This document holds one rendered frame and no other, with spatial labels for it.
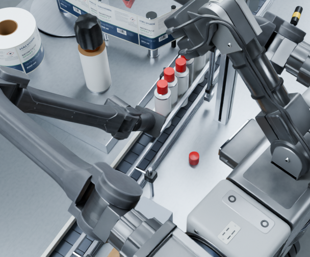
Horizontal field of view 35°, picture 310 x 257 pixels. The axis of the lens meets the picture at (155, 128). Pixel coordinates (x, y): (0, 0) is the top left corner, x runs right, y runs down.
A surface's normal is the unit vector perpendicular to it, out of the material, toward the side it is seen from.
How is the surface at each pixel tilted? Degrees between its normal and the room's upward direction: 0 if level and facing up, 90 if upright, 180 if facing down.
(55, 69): 0
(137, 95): 0
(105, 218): 41
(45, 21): 0
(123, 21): 90
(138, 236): 11
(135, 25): 90
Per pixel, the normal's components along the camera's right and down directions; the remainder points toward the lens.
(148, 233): 0.10, -0.67
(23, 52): 0.62, 0.64
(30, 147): -0.44, 0.02
